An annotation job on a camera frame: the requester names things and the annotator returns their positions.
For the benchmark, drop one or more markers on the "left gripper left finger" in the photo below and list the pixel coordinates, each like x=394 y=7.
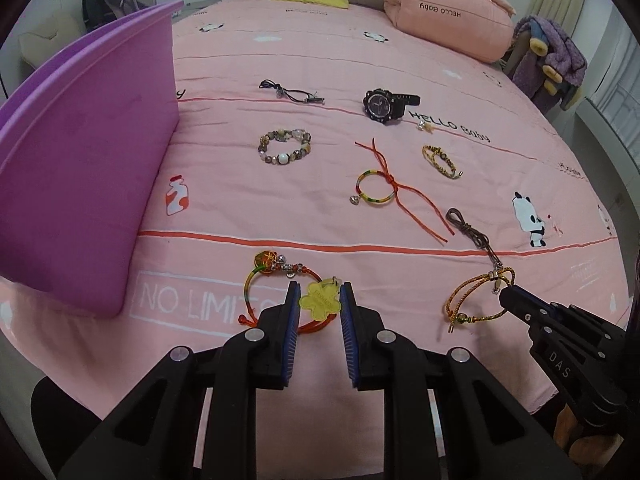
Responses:
x=265 y=354

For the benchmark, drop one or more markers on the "black digital wristwatch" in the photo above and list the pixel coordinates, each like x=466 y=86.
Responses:
x=384 y=106

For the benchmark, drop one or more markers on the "purple plastic bin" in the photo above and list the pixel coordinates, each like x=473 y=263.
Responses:
x=82 y=140

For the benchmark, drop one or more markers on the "pink folded quilt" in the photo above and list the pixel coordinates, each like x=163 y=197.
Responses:
x=481 y=29

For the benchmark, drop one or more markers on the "beige lounge chair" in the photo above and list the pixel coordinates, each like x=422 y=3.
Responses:
x=51 y=36

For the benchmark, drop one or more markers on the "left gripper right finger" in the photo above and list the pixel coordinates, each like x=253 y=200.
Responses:
x=372 y=351

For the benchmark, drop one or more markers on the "right hand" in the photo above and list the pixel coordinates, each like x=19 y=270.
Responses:
x=583 y=446

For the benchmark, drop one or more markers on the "small silver gold charm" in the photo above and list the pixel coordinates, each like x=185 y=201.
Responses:
x=425 y=126

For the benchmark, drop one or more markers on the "pink bedspread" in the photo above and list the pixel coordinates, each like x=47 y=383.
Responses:
x=273 y=151

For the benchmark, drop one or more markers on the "dark jacket on chair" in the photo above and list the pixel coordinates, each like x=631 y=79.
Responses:
x=97 y=13

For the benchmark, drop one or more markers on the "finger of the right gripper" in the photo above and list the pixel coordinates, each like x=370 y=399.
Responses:
x=523 y=305

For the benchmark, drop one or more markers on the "purple robe on rack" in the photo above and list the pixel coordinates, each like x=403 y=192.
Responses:
x=545 y=64

